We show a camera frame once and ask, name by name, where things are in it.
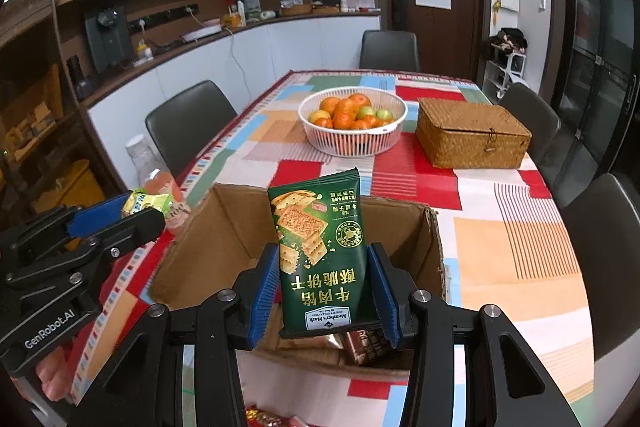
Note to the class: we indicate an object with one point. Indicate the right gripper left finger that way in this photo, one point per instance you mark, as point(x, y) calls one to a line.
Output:
point(141, 384)

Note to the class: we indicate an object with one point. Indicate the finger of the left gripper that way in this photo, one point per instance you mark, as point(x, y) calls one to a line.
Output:
point(77, 221)
point(127, 234)

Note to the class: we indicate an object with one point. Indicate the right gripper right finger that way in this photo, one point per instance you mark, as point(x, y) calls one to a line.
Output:
point(505, 382)

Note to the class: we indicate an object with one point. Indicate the beige snack packet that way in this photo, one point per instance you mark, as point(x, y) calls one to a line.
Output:
point(140, 200)

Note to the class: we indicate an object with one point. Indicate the red snack packet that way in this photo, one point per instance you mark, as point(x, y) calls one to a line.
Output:
point(257, 417)

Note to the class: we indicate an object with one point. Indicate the dark green cracker packet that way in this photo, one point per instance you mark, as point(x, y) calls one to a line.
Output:
point(323, 255)

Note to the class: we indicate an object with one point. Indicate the person's left hand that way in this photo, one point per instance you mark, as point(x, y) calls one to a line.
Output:
point(54, 375)

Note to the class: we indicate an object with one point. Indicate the pink drink bottle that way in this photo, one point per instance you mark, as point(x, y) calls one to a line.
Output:
point(155, 179)

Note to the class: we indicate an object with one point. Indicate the dark chair left side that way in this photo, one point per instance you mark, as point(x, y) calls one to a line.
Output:
point(183, 125)

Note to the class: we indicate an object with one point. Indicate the dark chair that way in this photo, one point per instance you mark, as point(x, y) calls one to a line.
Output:
point(603, 225)
point(183, 125)
point(536, 115)

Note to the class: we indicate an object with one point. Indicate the dark brown snack packet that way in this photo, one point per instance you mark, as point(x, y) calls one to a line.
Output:
point(364, 346)

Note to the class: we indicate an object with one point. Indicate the black water dispenser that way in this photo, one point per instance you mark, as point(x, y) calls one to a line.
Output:
point(108, 37)

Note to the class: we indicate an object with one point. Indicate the dark chair right near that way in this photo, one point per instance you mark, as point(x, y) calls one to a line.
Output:
point(603, 225)

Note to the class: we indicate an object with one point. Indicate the white fruit basket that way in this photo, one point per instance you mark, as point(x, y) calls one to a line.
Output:
point(353, 121)

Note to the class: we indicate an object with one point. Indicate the woven wicker box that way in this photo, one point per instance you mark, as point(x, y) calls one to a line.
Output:
point(464, 135)

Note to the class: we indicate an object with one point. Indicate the dark chair right far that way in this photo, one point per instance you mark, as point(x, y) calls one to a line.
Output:
point(536, 115)

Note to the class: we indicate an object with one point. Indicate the dark chair far end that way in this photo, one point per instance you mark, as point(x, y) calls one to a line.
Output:
point(389, 50)

